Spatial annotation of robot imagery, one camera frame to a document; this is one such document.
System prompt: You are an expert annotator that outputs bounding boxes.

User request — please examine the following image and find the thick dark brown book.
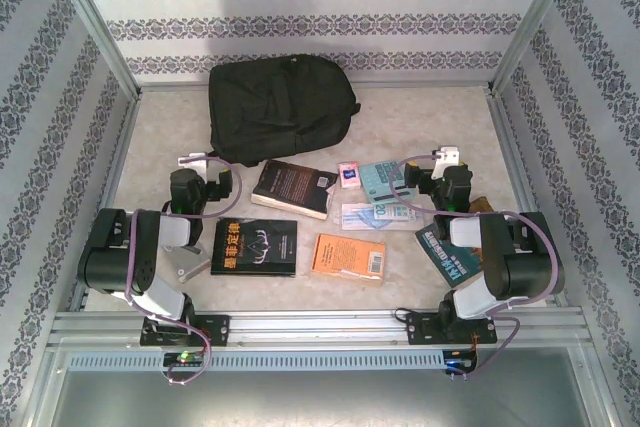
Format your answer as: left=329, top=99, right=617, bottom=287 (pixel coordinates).
left=249, top=159, right=339, bottom=222

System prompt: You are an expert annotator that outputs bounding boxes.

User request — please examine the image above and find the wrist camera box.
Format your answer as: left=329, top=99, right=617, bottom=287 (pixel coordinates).
left=177, top=151, right=209, bottom=174
left=432, top=145, right=461, bottom=171

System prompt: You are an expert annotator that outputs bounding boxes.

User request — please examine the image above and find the aluminium mounting rail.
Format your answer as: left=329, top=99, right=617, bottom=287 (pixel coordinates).
left=47, top=309, right=589, bottom=351

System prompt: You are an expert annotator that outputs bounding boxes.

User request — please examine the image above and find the aluminium side rail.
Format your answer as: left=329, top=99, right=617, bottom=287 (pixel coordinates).
left=487, top=91, right=574, bottom=311
left=67, top=94, right=144, bottom=313

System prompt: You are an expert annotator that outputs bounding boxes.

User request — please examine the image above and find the grey metal sheet panel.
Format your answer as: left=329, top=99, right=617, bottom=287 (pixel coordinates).
left=29, top=346, right=616, bottom=427

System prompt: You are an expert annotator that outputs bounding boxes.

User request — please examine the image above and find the blue book landscape cover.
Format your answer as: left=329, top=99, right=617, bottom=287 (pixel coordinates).
left=413, top=195, right=496, bottom=291

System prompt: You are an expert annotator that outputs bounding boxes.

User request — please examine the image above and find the black backpack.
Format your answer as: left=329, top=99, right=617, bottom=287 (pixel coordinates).
left=207, top=52, right=362, bottom=168

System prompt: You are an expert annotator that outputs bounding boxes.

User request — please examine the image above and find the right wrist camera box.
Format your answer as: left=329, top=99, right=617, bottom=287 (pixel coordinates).
left=432, top=145, right=461, bottom=171

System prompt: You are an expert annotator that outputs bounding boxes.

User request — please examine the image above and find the slotted grey cable duct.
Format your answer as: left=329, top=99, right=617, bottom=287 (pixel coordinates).
left=67, top=349, right=446, bottom=373

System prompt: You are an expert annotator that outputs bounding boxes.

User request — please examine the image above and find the thin aluminium rail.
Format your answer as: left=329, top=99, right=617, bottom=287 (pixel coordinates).
left=137, top=80, right=494, bottom=96

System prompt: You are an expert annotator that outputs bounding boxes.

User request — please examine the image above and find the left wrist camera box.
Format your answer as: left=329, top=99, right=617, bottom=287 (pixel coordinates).
left=177, top=151, right=209, bottom=174

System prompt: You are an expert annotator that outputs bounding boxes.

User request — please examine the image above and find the pink tissue pack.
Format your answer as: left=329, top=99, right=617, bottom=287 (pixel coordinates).
left=337, top=161, right=362, bottom=189

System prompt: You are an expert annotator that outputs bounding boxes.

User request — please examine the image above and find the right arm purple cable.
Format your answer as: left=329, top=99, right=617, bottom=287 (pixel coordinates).
left=388, top=156, right=560, bottom=379

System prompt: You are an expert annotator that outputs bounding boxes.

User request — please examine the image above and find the aluminium frame post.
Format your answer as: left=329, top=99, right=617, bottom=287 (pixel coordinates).
left=487, top=0, right=586, bottom=96
left=42, top=0, right=144, bottom=101

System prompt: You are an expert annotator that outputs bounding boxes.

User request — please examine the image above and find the black book gold title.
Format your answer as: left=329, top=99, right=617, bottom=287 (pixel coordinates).
left=209, top=218, right=300, bottom=278

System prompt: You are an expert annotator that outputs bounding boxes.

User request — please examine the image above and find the teal calculator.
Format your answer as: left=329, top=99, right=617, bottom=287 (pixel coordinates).
left=359, top=160, right=419, bottom=203

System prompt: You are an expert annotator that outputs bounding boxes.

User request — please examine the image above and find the grey blister card package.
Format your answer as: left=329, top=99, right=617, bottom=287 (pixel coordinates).
left=167, top=239, right=212, bottom=283

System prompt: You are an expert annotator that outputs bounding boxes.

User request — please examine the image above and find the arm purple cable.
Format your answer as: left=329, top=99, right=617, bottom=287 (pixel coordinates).
left=388, top=156, right=560, bottom=379
left=123, top=154, right=245, bottom=388

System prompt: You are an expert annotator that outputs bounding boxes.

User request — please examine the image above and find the orange paperback book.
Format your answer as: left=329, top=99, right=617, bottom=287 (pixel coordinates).
left=309, top=232, right=388, bottom=288

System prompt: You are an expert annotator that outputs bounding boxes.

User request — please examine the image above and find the clear pen pack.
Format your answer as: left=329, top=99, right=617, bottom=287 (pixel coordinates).
left=339, top=201, right=426, bottom=232

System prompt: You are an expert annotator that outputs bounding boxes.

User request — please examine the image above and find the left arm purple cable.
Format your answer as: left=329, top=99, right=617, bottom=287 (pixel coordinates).
left=123, top=154, right=245, bottom=388

